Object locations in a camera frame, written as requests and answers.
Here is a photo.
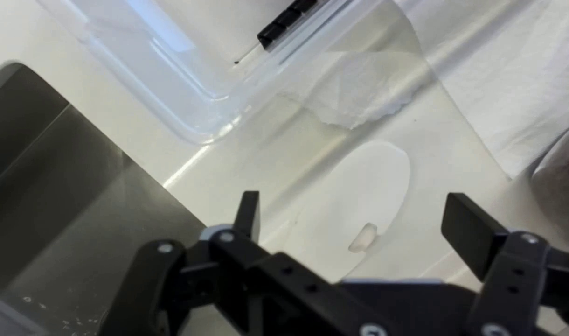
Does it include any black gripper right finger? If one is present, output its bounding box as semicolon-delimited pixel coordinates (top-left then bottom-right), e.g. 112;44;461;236
440;193;569;336

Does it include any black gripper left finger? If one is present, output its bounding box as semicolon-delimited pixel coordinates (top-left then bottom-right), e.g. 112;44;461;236
99;189;384;336

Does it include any white lid with black rim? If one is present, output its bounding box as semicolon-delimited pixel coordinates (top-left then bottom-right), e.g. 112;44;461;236
263;139;414;286

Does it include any clear plastic tote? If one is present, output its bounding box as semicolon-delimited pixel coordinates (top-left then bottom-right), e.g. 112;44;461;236
35;0;386;148

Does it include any clear plastic lid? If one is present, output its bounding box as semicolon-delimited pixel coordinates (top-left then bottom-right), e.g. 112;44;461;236
255;0;516;184

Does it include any white napkin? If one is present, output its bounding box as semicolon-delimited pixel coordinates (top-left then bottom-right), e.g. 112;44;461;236
393;0;569;184

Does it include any grey metal tray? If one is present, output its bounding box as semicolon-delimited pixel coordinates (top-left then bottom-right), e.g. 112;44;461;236
0;60;209;336

